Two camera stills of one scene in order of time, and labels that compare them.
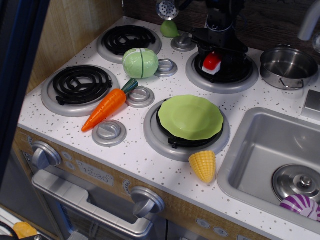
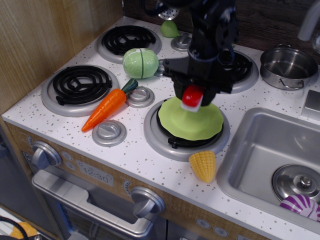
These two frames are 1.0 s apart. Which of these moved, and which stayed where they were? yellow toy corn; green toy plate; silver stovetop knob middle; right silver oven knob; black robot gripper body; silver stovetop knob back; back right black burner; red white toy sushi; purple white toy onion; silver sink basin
Moved: red white toy sushi; black robot gripper body
Stayed: purple white toy onion; silver stovetop knob middle; yellow toy corn; right silver oven knob; silver sink basin; back right black burner; silver stovetop knob back; green toy plate
